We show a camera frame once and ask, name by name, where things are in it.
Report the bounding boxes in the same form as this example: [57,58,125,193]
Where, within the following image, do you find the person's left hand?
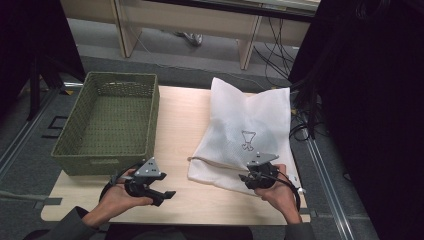
[99,181,155,218]

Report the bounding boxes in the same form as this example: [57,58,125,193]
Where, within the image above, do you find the bundle of black cables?
[288,81,323,143]

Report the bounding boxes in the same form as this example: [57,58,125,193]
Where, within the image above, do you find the white mesh laundry bag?
[187,77,303,197]

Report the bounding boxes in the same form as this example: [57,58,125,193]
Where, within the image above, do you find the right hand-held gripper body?
[246,151,281,191]

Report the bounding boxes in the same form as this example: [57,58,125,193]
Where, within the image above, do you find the metal floor rail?
[303,131,355,240]
[0,85,69,179]

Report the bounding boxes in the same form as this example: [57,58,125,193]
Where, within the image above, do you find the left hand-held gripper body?
[124,156,168,201]

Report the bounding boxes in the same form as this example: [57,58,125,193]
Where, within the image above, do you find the black floor cables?
[252,16,298,88]

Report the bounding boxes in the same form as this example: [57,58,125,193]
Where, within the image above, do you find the right hand-held gripper cable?
[275,171,302,213]

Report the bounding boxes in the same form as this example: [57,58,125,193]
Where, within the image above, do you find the left hand-held gripper cable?
[98,163,145,203]

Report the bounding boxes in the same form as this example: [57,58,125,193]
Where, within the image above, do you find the green woven basket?
[50,71,161,177]

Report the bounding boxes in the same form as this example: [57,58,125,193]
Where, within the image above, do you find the hand-held gripper cable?
[98,163,145,203]
[275,171,302,213]

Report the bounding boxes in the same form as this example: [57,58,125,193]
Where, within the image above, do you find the person's dark clothing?
[105,223,255,240]

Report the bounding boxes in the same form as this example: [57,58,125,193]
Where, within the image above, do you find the person's right hand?
[254,163,303,225]

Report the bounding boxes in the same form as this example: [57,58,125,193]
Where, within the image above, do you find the light wooden desk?
[59,0,322,71]

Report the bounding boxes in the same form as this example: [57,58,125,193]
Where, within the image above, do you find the black curtain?
[0,0,87,122]
[287,0,424,240]

